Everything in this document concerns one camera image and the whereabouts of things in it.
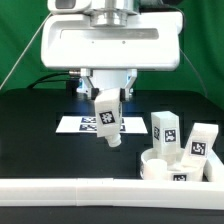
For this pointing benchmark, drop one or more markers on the white marker sheet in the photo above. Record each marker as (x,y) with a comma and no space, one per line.
(87,124)

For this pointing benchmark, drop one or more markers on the white L-shaped obstacle frame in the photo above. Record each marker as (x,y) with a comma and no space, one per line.
(119,192)

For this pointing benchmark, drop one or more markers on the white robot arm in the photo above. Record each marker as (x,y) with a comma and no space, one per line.
(115,13)

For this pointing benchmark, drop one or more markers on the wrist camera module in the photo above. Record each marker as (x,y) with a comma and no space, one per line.
(67,6)

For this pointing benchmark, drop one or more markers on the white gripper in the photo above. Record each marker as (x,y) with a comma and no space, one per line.
(149,41)

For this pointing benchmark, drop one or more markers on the white round stool seat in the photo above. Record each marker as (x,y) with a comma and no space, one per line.
(154,167)

